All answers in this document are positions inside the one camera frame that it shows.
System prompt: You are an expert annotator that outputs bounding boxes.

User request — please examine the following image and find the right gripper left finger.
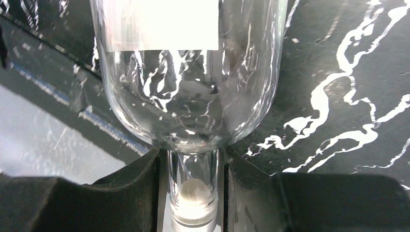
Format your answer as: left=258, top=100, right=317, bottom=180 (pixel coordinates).
left=0, top=148, right=160, bottom=232

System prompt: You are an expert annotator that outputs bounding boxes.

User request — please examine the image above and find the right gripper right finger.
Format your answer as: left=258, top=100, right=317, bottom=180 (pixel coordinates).
left=223, top=147, right=410, bottom=232

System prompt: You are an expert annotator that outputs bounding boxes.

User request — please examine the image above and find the round clear glass bottle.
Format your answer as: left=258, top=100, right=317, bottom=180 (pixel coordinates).
left=90, top=0, right=288, bottom=232

